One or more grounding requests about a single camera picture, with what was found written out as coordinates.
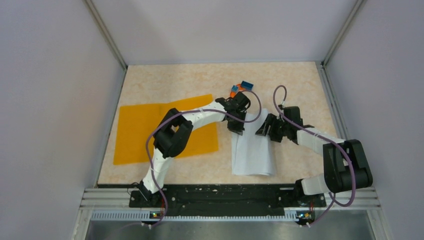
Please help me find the dark blue toy brick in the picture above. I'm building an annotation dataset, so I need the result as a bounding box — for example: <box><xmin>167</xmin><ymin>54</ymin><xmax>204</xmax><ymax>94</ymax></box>
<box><xmin>240</xmin><ymin>81</ymin><xmax>254</xmax><ymax>91</ymax></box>

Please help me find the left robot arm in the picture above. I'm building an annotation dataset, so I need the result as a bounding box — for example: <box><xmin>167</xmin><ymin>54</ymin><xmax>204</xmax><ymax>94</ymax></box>
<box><xmin>138</xmin><ymin>92</ymin><xmax>251</xmax><ymax>207</ymax></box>

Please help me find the white slotted cable duct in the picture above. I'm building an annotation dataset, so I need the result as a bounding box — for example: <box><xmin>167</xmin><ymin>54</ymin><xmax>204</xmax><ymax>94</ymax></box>
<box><xmin>90</xmin><ymin>210</ymin><xmax>300</xmax><ymax>222</ymax></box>

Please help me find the aluminium front rail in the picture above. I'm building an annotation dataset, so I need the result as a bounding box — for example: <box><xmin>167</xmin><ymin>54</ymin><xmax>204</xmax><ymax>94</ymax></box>
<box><xmin>80</xmin><ymin>187</ymin><xmax>381</xmax><ymax>211</ymax></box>

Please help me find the white paper sheets stack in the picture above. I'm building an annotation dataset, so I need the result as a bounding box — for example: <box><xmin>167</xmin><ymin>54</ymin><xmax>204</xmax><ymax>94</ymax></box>
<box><xmin>231</xmin><ymin>108</ymin><xmax>276</xmax><ymax>176</ymax></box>

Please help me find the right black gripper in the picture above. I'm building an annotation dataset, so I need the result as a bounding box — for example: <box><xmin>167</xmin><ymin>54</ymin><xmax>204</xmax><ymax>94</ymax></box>
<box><xmin>256</xmin><ymin>113</ymin><xmax>290</xmax><ymax>143</ymax></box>

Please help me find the orange plastic clip folder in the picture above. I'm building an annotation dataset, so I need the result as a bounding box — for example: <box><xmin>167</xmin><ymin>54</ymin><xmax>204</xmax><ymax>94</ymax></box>
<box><xmin>113</xmin><ymin>94</ymin><xmax>219</xmax><ymax>166</ymax></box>

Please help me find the light blue toy brick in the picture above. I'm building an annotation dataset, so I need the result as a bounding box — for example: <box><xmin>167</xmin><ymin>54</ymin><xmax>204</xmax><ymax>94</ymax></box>
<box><xmin>230</xmin><ymin>85</ymin><xmax>239</xmax><ymax>93</ymax></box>

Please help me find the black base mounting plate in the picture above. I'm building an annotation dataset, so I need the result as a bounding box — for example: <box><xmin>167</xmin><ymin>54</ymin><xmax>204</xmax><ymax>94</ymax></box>
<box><xmin>128</xmin><ymin>184</ymin><xmax>326</xmax><ymax>218</ymax></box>

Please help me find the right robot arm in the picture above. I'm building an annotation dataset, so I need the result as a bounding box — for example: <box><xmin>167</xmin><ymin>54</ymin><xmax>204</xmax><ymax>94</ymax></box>
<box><xmin>256</xmin><ymin>105</ymin><xmax>374</xmax><ymax>206</ymax></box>

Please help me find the right aluminium frame post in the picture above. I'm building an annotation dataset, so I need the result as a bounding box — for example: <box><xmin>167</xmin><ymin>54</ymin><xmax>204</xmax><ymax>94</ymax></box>
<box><xmin>321</xmin><ymin>0</ymin><xmax>367</xmax><ymax>68</ymax></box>

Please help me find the orange curved toy track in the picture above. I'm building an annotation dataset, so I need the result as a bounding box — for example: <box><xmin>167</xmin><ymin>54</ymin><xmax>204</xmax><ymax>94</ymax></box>
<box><xmin>229</xmin><ymin>87</ymin><xmax>245</xmax><ymax>98</ymax></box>

